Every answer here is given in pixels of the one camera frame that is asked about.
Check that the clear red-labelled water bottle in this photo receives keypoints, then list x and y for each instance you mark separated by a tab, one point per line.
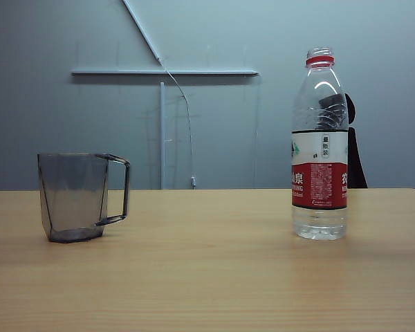
318	183

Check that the transparent grey faceted mug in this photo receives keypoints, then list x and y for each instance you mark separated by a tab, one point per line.
72	207

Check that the black office chair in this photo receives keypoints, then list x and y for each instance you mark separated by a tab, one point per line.
357	166

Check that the vertical white wall rail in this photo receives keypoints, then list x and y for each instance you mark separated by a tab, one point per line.
162	138

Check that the horizontal white wall rail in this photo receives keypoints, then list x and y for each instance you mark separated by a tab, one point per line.
124	72

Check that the diagonal white wall rail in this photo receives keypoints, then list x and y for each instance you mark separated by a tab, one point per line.
141	30

